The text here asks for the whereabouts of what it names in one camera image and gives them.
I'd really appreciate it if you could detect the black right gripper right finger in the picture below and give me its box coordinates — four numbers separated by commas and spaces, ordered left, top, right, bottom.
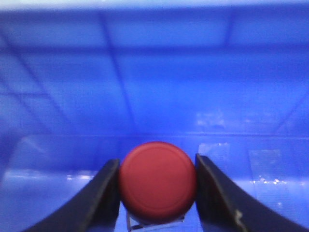
195, 154, 304, 232

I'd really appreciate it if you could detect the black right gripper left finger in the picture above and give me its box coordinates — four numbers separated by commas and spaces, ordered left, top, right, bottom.
25, 159, 120, 232

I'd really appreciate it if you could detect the red mushroom push button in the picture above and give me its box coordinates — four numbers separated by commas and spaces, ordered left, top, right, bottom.
118, 142, 197, 224

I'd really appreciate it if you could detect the blue plastic bin left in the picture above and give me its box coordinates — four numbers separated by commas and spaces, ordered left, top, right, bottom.
0, 0, 309, 232

